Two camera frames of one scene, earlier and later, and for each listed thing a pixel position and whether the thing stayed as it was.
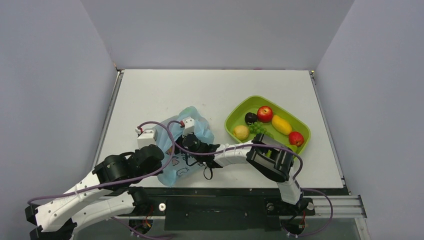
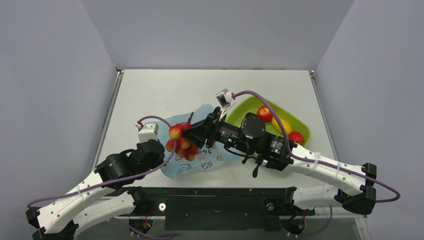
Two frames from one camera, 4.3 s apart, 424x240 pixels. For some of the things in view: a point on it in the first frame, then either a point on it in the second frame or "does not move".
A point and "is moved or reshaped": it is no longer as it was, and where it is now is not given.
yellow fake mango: [281, 125] does not move
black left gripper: [156, 169] does not move
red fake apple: [264, 114] does not move
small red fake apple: [296, 138] does not move
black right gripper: [185, 143] → [212, 126]
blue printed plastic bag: [177, 167] is moved or reshaped
